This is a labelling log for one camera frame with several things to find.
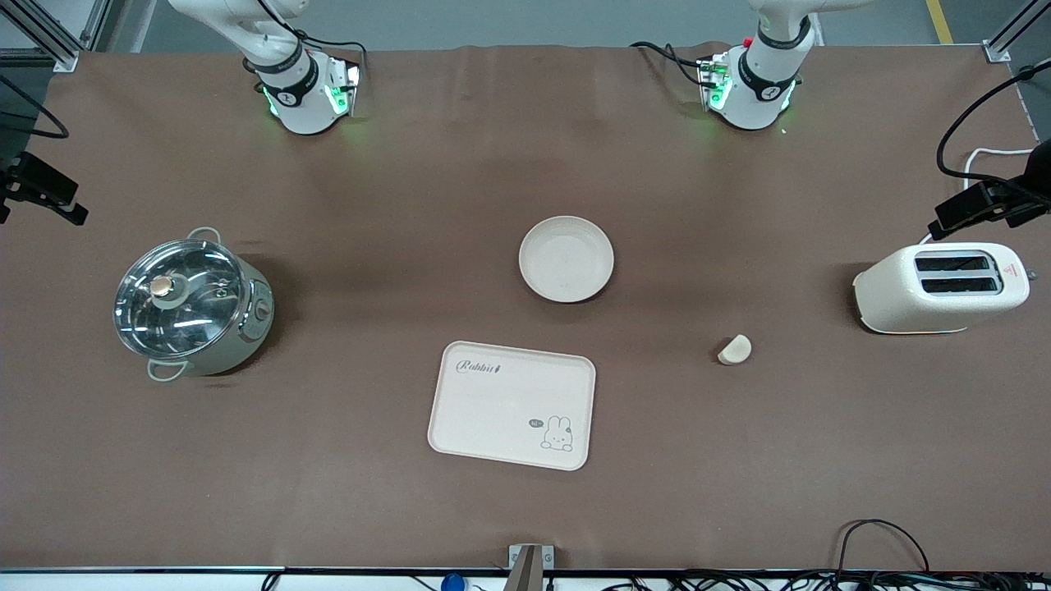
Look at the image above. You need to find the glass pot lid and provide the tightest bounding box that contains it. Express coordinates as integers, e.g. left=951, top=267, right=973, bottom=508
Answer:
left=113, top=239, right=250, bottom=360

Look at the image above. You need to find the black left arm base cable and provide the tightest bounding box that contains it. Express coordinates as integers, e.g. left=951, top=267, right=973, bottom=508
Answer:
left=630, top=41, right=711, bottom=87

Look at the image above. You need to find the cream two-slot toaster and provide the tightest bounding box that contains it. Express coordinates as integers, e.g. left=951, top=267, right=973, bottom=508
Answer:
left=852, top=242, right=1037, bottom=335

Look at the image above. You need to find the round cream plate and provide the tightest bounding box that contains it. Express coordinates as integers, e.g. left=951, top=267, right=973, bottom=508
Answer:
left=519, top=216, right=615, bottom=304

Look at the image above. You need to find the cream rabbit print tray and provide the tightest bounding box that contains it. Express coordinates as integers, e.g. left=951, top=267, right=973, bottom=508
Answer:
left=427, top=341, right=597, bottom=472

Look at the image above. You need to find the brown table mat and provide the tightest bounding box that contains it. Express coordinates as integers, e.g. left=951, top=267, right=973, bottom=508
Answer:
left=0, top=41, right=1051, bottom=573

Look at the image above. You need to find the black looped cable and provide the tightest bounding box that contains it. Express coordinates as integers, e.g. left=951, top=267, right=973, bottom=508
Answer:
left=837, top=519, right=931, bottom=575

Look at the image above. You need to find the aluminium frame profile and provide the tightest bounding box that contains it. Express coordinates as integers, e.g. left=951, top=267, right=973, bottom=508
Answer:
left=981, top=0, right=1051, bottom=63
left=0, top=0, right=113, bottom=71

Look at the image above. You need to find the grey metal edge bracket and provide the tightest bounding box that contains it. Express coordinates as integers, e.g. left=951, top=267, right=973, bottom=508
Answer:
left=508, top=544, right=555, bottom=591

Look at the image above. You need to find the pale green electric pot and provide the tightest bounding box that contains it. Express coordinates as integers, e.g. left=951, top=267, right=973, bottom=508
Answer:
left=144, top=227, right=276, bottom=383

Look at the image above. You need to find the black cable bundle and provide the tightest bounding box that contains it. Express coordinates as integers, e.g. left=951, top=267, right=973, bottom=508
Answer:
left=604, top=570, right=1051, bottom=591

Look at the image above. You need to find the white toaster power cable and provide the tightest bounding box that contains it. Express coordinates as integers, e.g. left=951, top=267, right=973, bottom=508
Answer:
left=920, top=147, right=1037, bottom=245

